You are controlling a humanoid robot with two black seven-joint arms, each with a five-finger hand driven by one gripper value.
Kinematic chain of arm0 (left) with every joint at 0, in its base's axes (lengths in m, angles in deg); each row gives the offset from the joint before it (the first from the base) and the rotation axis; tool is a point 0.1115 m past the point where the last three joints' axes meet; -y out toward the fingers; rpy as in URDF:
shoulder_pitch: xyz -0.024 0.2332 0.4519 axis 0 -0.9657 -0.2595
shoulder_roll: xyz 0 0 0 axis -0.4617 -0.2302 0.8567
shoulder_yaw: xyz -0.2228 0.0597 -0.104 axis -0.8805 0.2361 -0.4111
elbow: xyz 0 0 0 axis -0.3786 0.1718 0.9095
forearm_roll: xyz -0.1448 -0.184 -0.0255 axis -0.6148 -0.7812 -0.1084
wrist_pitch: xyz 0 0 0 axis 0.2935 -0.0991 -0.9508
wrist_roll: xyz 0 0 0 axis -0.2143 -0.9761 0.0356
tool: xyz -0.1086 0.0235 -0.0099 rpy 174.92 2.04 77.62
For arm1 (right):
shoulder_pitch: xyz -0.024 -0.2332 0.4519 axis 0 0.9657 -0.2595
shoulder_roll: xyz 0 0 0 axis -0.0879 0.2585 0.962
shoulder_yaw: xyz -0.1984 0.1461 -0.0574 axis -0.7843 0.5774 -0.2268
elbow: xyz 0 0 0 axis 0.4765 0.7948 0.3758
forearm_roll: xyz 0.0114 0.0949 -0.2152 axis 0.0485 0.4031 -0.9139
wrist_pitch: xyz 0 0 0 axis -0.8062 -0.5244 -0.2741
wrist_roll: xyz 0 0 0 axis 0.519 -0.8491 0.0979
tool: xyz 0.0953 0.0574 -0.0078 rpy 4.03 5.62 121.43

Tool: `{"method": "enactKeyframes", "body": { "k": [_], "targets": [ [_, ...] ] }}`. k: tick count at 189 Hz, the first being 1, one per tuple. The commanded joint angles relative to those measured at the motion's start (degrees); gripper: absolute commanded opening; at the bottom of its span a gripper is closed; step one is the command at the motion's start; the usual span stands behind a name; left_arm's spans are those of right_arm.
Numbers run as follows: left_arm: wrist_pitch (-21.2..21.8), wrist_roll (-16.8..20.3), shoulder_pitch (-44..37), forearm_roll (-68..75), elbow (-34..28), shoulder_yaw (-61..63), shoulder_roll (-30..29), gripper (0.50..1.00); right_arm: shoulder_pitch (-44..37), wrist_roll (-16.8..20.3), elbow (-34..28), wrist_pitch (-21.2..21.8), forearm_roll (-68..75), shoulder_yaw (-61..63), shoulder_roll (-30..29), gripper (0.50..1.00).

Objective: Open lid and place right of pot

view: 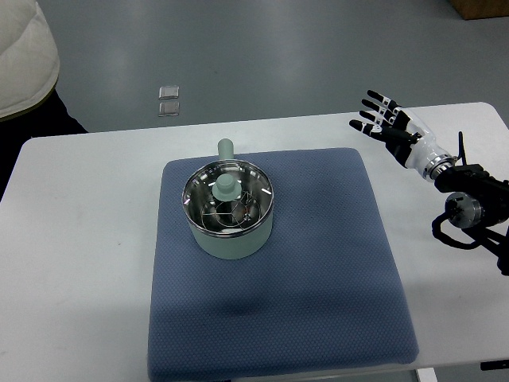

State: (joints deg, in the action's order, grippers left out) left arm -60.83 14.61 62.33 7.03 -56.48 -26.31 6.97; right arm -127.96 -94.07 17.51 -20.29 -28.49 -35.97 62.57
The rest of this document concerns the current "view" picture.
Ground black table bracket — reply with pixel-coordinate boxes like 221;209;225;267
480;360;509;371

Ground wire steaming rack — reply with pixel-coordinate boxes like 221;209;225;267
200;192;262;232

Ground glass lid with green knob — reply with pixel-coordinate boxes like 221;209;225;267
182;159;274;238

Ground upper floor socket plate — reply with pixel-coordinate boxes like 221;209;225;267
158;85;180;99

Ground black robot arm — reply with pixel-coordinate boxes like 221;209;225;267
430;132;508;276

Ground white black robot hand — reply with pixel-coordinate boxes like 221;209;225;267
349;90;457;181

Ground blue fabric mat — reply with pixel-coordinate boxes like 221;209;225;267
148;148;418;381

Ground brown cardboard box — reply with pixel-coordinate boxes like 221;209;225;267
449;0;508;21

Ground green pot with steel interior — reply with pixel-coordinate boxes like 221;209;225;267
188;138;273;260

